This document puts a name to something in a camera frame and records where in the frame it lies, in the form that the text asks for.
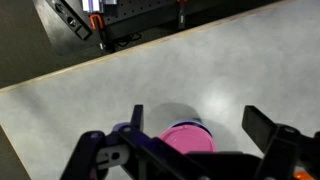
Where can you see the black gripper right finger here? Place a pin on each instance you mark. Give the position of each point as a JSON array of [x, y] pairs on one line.
[[266, 133]]

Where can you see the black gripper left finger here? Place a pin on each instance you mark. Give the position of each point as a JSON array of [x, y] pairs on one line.
[[133, 151]]

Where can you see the pink plastic plate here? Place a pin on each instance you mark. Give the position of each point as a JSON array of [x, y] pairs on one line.
[[190, 139]]

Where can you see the black perforated mounting board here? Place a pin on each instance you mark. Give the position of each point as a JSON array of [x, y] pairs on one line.
[[146, 13]]

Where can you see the black power strip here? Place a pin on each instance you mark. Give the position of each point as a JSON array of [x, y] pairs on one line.
[[68, 18]]

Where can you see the white aluminium profile block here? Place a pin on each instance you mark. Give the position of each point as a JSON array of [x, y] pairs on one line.
[[95, 4]]

